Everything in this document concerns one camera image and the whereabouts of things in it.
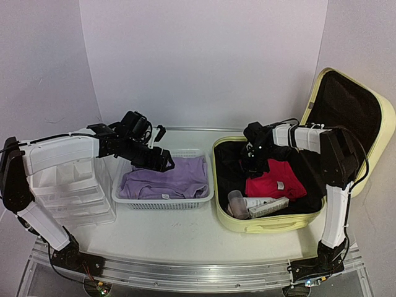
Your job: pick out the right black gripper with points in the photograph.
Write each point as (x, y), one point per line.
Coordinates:
(248, 171)

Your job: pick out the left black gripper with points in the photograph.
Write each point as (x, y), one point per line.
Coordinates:
(153, 164)

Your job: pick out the lilac shirt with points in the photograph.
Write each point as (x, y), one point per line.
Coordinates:
(188, 180)

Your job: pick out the white perforated plastic basket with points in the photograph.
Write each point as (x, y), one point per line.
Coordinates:
(162, 204)

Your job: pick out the red shirt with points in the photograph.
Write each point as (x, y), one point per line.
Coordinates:
(279, 182)

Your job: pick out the pale yellow hard-shell suitcase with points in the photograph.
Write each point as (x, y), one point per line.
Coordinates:
(336, 100)

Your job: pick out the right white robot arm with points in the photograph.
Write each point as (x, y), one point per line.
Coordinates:
(339, 164)

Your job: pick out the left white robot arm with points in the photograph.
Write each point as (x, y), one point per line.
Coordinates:
(21, 159)

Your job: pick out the white lotion tube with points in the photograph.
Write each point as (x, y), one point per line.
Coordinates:
(252, 202)

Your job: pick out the clear plastic bottle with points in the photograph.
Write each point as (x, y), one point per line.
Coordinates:
(237, 205)

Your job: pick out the white toothpaste box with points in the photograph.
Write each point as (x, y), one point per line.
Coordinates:
(269, 208)

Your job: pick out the white plastic drawer organizer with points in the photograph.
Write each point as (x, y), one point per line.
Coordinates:
(76, 193)

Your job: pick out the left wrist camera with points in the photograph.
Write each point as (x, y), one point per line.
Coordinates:
(155, 135)

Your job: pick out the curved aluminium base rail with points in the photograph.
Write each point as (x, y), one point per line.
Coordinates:
(47, 273)

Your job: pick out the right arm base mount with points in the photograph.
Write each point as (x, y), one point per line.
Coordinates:
(327, 262)

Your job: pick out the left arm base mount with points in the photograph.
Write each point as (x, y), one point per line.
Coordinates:
(71, 258)

